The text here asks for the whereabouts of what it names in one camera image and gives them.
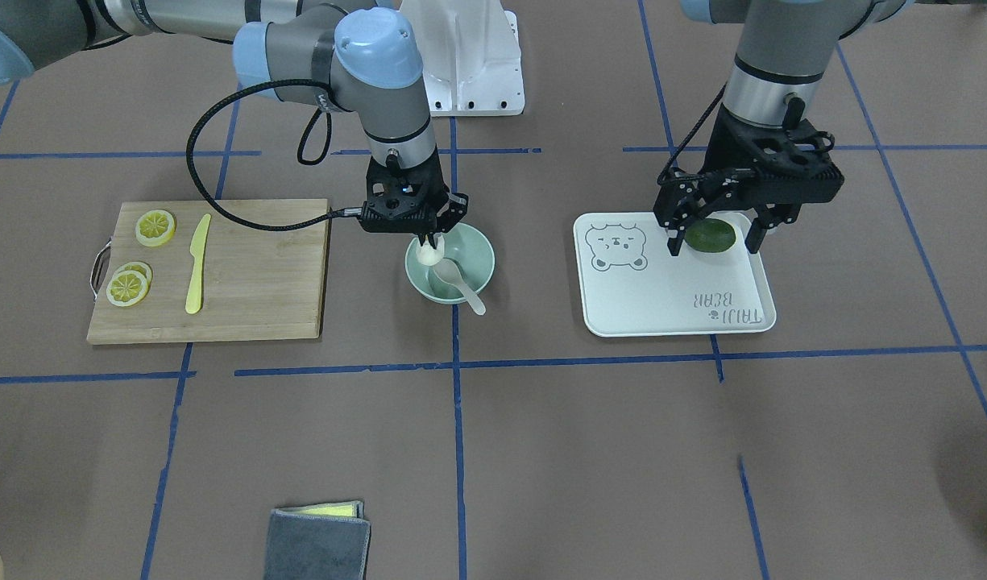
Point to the cream bear serving tray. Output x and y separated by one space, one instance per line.
631 286

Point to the yellow plastic knife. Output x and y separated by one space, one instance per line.
194 295

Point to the green avocado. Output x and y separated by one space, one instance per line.
712 236

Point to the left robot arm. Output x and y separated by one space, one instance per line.
783 52

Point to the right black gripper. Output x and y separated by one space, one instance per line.
454 209

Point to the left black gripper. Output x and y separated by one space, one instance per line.
728 150

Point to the mint green bowl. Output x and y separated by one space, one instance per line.
470 249

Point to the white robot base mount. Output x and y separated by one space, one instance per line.
472 57

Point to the hidden lemon slice underneath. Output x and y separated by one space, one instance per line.
141 267

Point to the grey folded cloth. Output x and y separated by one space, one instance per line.
318 541

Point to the translucent white spoon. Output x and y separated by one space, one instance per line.
450 273

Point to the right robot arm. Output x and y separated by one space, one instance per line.
356 56

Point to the lone lemon slice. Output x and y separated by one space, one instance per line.
155 227

